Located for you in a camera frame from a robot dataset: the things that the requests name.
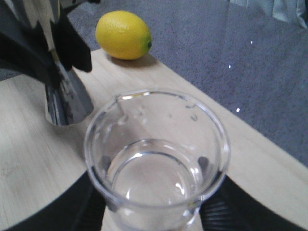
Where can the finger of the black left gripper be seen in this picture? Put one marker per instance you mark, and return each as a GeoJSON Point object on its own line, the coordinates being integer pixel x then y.
{"type": "Point", "coordinates": [71, 48]}
{"type": "Point", "coordinates": [15, 57]}

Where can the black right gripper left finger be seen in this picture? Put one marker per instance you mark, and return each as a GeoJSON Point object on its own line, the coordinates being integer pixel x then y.
{"type": "Point", "coordinates": [79, 208]}

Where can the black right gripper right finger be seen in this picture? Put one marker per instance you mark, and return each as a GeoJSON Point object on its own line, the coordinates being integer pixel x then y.
{"type": "Point", "coordinates": [232, 209]}

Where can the silver steel jigger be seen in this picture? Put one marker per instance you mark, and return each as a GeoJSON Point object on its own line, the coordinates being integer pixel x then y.
{"type": "Point", "coordinates": [38, 40]}

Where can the clear glass beaker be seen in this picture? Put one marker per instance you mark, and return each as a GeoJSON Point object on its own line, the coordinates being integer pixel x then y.
{"type": "Point", "coordinates": [156, 156]}

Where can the yellow lemon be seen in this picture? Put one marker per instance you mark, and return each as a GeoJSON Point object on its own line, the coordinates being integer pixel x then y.
{"type": "Point", "coordinates": [123, 35]}

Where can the light wooden cutting board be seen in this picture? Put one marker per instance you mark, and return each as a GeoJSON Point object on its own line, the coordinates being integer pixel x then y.
{"type": "Point", "coordinates": [40, 161]}

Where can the grey curtain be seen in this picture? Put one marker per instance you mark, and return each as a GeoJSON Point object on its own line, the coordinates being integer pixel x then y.
{"type": "Point", "coordinates": [292, 11]}

